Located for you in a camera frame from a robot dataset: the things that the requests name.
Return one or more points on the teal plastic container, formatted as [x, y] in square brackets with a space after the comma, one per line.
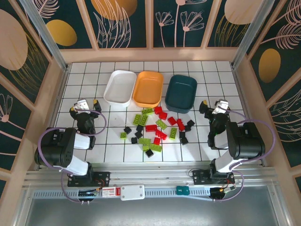
[181, 93]

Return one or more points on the long red lego brick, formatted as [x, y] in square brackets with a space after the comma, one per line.
[180, 124]
[151, 127]
[161, 134]

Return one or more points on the white plastic container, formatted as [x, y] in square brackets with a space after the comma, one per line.
[120, 87]

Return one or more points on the small red lego brick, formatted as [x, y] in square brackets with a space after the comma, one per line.
[163, 115]
[157, 140]
[172, 121]
[158, 110]

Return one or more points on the long green lego brick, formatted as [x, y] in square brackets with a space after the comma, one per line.
[144, 140]
[146, 111]
[161, 124]
[143, 120]
[173, 133]
[155, 148]
[136, 119]

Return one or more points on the orange plastic container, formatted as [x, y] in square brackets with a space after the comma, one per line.
[148, 88]

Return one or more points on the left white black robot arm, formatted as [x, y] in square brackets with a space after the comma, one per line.
[80, 141]

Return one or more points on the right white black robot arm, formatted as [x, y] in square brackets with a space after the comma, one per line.
[247, 141]

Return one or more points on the small adapter with orange plug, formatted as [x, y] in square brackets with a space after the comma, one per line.
[222, 190]

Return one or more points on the black adapter with lights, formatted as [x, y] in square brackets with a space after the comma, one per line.
[87, 193]

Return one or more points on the red white labelled box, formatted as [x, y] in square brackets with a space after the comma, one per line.
[110, 192]

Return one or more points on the small teal device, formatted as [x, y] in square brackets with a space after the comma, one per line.
[182, 190]

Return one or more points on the white plastic electronics box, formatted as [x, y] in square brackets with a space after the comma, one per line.
[132, 192]

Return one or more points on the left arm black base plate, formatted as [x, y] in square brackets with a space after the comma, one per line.
[103, 176]

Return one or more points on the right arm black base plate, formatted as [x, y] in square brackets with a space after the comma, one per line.
[200, 177]

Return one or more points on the aluminium frame post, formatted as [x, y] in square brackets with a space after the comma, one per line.
[251, 35]
[49, 40]

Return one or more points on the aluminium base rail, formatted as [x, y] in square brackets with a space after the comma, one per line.
[152, 175]

